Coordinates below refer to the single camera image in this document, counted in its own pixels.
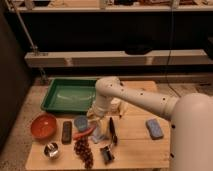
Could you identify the black handled tool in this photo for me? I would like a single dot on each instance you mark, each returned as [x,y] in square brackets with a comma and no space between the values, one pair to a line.
[112,131]

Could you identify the white marker pen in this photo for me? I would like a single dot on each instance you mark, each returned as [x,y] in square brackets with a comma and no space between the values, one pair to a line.
[123,108]

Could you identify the small metal cup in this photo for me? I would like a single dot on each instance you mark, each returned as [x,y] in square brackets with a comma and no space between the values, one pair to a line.
[51,150]

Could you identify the blue sponge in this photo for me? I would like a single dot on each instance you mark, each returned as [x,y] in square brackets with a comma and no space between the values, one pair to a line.
[154,129]

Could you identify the light blue cloth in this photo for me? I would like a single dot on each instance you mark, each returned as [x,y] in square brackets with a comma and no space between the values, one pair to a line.
[99,134]

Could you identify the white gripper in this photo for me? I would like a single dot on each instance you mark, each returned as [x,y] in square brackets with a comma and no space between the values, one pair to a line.
[94,118]

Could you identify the bunch of dark grapes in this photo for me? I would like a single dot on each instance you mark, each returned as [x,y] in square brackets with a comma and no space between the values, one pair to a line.
[84,152]

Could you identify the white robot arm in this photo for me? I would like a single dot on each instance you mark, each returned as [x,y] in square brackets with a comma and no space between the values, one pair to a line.
[190,117]

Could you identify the green plastic tray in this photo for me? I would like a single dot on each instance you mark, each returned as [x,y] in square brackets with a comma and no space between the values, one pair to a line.
[69,96]

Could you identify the black binder clip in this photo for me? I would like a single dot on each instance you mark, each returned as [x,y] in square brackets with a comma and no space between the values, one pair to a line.
[107,154]

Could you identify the white paper cup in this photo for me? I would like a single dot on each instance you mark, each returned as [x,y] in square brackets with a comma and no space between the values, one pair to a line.
[114,105]

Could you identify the red chili pepper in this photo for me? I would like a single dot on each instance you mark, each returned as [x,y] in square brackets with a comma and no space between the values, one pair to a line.
[85,133]

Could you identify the black rectangular remote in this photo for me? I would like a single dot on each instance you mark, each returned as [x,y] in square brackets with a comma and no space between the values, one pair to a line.
[66,132]

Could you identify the red bowl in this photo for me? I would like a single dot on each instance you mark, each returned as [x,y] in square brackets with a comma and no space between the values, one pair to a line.
[43,127]

